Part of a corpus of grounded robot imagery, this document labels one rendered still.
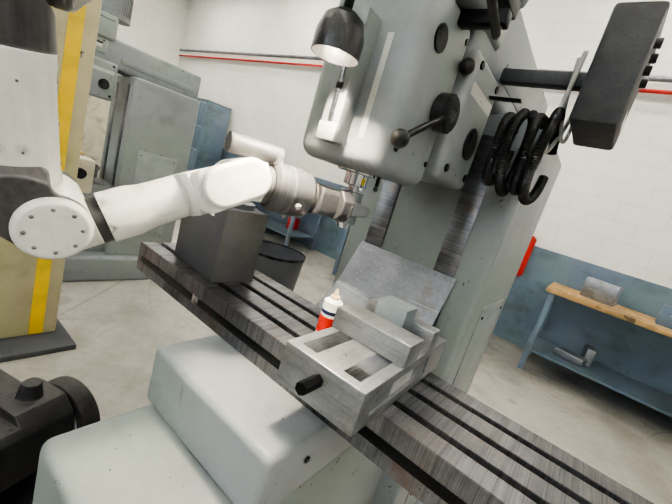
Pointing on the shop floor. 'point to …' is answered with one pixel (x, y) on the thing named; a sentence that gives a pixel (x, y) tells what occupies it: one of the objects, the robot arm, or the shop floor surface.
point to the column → (455, 255)
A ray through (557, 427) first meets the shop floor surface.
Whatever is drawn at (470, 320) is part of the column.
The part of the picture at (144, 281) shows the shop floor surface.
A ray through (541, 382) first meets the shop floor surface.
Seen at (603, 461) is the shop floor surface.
